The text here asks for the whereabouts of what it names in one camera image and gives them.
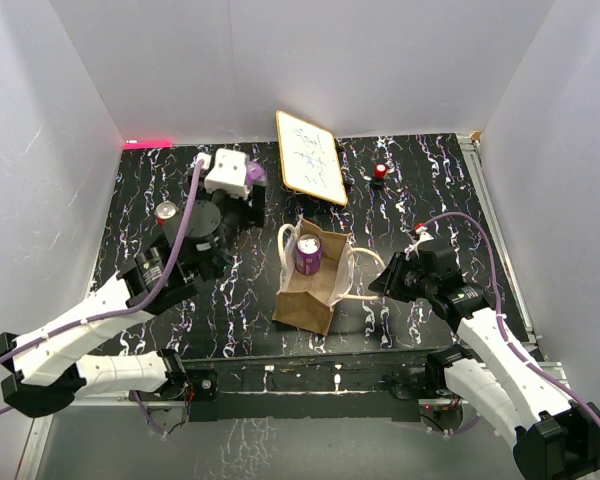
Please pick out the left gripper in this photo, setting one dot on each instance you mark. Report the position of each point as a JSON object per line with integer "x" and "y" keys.
{"x": 250, "y": 210}

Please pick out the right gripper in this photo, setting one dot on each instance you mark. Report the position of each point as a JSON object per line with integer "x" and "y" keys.
{"x": 388, "y": 283}

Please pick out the purple soda can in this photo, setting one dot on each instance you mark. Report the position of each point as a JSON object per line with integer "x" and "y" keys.
{"x": 256, "y": 174}
{"x": 307, "y": 254}

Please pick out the purple soda can back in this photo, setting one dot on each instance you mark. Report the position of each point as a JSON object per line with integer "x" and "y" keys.
{"x": 307, "y": 254}

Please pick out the canvas tote bag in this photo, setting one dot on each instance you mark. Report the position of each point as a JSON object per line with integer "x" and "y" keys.
{"x": 308, "y": 302}

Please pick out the red cola can front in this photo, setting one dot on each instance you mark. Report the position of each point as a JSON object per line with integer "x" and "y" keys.
{"x": 164, "y": 211}

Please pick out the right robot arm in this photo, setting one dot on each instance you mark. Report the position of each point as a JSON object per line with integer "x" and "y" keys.
{"x": 550, "y": 434}

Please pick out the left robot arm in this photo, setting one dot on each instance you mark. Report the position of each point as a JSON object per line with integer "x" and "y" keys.
{"x": 55, "y": 365}

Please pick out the pink tape strip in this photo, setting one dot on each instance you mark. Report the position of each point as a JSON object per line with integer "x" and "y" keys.
{"x": 147, "y": 144}

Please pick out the red emergency button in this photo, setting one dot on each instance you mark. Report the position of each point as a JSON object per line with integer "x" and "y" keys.
{"x": 378, "y": 179}

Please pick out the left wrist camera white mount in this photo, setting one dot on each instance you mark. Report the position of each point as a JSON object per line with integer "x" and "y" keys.
{"x": 225, "y": 170}

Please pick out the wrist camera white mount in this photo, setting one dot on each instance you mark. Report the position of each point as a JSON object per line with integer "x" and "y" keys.
{"x": 225, "y": 170}
{"x": 422, "y": 235}

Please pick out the white board with wooden frame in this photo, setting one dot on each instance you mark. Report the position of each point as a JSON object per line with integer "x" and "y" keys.
{"x": 309, "y": 161}

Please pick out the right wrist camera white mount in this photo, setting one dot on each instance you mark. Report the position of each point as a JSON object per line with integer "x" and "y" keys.
{"x": 422, "y": 235}

